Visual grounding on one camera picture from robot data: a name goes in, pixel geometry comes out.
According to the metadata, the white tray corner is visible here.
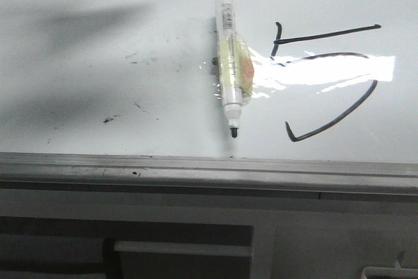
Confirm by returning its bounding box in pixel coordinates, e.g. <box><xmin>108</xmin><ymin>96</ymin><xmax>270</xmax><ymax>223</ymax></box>
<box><xmin>360</xmin><ymin>251</ymin><xmax>417</xmax><ymax>279</ymax></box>

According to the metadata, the white whiteboard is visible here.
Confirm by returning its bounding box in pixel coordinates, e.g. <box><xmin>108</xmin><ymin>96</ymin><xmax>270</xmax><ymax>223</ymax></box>
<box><xmin>1</xmin><ymin>0</ymin><xmax>417</xmax><ymax>163</ymax></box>

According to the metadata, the white whiteboard marker with tape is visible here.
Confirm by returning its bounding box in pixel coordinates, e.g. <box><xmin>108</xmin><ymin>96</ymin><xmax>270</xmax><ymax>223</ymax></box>
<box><xmin>215</xmin><ymin>0</ymin><xmax>254</xmax><ymax>139</ymax></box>

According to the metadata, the grey aluminium whiteboard frame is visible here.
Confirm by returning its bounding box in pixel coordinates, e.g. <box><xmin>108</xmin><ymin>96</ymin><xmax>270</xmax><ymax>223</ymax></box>
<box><xmin>1</xmin><ymin>152</ymin><xmax>417</xmax><ymax>197</ymax></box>

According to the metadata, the dark cabinet with white bar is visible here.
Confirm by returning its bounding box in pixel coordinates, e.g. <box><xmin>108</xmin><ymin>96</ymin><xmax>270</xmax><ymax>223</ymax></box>
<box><xmin>1</xmin><ymin>216</ymin><xmax>253</xmax><ymax>278</ymax></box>

